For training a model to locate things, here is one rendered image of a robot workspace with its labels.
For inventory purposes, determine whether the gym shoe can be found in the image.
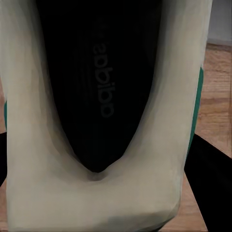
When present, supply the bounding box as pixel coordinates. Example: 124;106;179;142
0;0;212;232

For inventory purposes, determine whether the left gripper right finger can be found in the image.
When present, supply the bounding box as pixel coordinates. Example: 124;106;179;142
184;134;232;232

